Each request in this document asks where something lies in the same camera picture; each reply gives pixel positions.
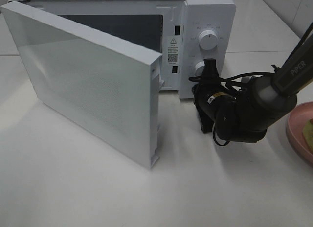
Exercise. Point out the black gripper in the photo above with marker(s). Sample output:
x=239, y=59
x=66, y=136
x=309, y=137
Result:
x=210, y=95

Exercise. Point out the pink round plate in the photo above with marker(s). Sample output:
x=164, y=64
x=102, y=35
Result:
x=296, y=122

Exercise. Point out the white microwave door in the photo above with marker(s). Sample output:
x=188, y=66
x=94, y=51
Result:
x=107, y=85

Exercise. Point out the sandwich with white bread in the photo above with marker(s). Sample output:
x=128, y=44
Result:
x=308, y=134

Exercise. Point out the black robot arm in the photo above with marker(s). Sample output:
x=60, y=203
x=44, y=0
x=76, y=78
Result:
x=242, y=107

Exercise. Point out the white lower timer knob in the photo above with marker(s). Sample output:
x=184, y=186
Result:
x=198, y=68

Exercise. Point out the white upper power knob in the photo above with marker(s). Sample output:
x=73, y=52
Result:
x=208, y=39

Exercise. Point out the white warning label sticker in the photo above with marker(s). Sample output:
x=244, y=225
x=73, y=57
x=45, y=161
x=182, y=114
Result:
x=173, y=45

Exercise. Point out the white microwave oven body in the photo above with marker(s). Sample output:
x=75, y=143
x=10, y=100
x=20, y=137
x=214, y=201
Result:
x=148, y=23

